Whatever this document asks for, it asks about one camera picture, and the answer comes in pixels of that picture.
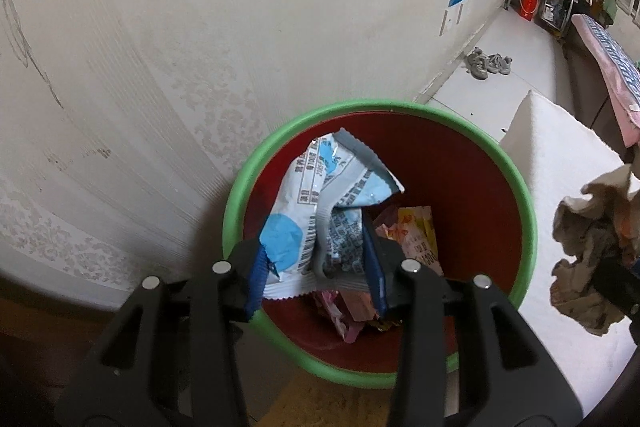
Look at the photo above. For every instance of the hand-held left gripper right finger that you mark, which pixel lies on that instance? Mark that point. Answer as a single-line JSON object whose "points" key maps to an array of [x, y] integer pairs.
{"points": [[375, 267]]}

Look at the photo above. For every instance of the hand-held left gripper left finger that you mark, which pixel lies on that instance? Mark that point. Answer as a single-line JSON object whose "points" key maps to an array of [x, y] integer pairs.
{"points": [[256, 277]]}

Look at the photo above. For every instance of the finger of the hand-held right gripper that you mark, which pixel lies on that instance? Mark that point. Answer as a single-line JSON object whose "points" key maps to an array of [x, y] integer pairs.
{"points": [[617, 287]]}

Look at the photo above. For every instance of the brown wrapper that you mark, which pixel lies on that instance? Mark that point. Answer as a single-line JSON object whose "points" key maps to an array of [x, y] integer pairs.
{"points": [[585, 247]]}

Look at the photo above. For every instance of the orange snack wrapper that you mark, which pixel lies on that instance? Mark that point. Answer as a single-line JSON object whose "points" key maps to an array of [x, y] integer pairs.
{"points": [[420, 237]]}

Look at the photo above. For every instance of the pink snack bag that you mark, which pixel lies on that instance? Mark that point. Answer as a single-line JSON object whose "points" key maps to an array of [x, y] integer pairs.
{"points": [[345, 312]]}

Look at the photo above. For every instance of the white and light blue wrapper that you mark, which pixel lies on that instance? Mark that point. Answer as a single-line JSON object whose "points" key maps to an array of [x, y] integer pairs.
{"points": [[310, 207]]}

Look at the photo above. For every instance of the red bin with green rim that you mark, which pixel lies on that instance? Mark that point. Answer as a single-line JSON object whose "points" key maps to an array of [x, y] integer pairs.
{"points": [[450, 177]]}

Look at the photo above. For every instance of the tan fleece cloth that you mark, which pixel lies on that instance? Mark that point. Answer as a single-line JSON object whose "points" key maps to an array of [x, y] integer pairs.
{"points": [[325, 407]]}

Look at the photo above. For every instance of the pink bedsheet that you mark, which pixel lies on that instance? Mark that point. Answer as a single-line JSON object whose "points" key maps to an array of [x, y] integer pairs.
{"points": [[627, 107]]}

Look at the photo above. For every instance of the grey sneaker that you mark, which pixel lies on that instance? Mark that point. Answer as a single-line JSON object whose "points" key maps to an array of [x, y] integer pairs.
{"points": [[477, 64], [499, 64]]}

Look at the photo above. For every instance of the bed with pink blanket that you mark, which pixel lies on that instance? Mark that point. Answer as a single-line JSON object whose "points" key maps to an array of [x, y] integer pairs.
{"points": [[615, 57]]}

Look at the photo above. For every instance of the red bucket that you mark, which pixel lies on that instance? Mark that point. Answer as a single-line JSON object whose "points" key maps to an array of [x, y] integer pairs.
{"points": [[528, 6]]}

